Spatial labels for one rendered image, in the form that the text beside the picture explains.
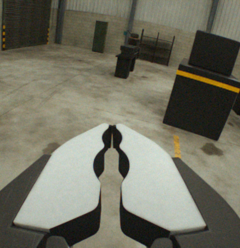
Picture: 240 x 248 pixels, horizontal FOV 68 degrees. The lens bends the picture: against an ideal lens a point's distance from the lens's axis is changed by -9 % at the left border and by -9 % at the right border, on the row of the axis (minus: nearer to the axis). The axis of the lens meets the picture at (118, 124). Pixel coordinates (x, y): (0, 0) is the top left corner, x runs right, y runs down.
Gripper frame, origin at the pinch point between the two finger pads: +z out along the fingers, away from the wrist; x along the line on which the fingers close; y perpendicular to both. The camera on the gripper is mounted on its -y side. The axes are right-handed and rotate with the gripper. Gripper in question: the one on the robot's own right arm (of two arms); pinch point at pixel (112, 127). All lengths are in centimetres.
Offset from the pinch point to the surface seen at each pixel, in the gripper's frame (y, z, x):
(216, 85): 77, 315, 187
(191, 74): 64, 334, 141
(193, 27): -51, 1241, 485
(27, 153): 143, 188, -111
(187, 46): 73, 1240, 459
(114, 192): 159, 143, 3
